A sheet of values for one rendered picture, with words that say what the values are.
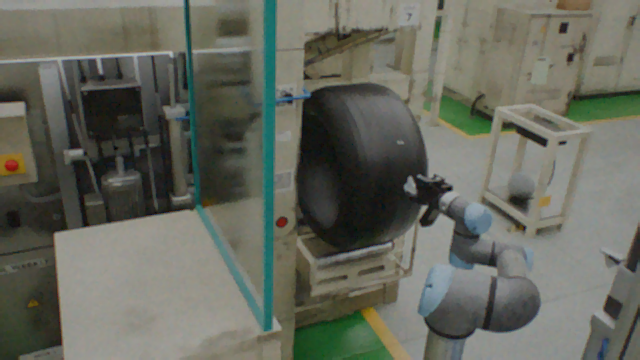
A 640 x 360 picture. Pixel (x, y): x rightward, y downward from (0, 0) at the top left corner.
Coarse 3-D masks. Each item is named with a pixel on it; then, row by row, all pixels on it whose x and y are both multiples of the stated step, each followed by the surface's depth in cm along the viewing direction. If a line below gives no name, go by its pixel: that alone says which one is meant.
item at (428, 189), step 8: (440, 176) 165; (416, 184) 165; (424, 184) 161; (432, 184) 162; (440, 184) 160; (448, 184) 159; (424, 192) 162; (432, 192) 162; (440, 192) 158; (424, 200) 162
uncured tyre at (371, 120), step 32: (320, 96) 187; (352, 96) 181; (384, 96) 184; (320, 128) 221; (352, 128) 173; (384, 128) 175; (416, 128) 180; (320, 160) 227; (352, 160) 171; (384, 160) 172; (416, 160) 177; (320, 192) 225; (352, 192) 173; (384, 192) 174; (320, 224) 202; (352, 224) 179; (384, 224) 181
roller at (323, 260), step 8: (392, 240) 206; (360, 248) 200; (368, 248) 201; (376, 248) 202; (384, 248) 204; (392, 248) 206; (320, 256) 194; (328, 256) 195; (336, 256) 196; (344, 256) 197; (352, 256) 198; (360, 256) 200; (320, 264) 193; (328, 264) 195
